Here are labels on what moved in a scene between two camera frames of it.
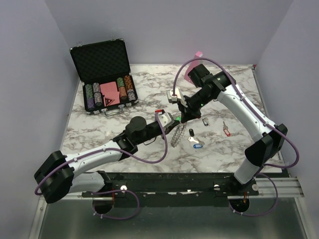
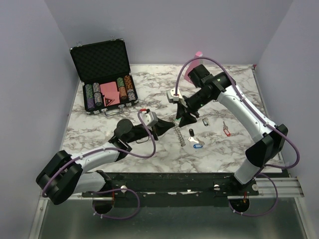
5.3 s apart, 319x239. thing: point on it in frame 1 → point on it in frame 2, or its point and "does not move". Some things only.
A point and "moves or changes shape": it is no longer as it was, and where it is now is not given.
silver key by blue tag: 200,142 does not move
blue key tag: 196,146 does not move
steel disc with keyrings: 178,134 moves or changes shape
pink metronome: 198,55 does not move
